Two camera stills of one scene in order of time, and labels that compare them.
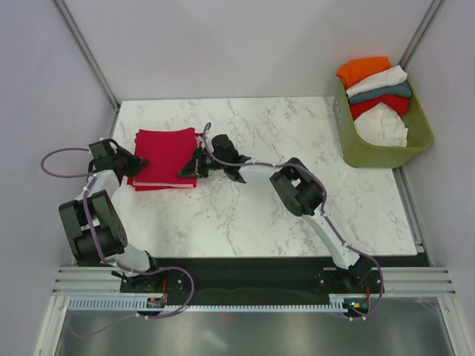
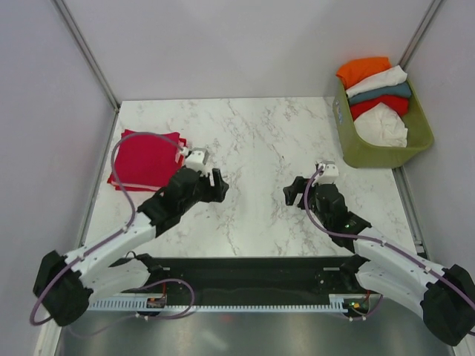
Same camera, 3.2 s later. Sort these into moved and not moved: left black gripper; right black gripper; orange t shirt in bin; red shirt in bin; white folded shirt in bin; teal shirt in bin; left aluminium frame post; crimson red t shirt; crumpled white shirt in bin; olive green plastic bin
Moved: right black gripper; left black gripper; crimson red t shirt
Not moved: orange t shirt in bin; red shirt in bin; olive green plastic bin; crumpled white shirt in bin; left aluminium frame post; teal shirt in bin; white folded shirt in bin
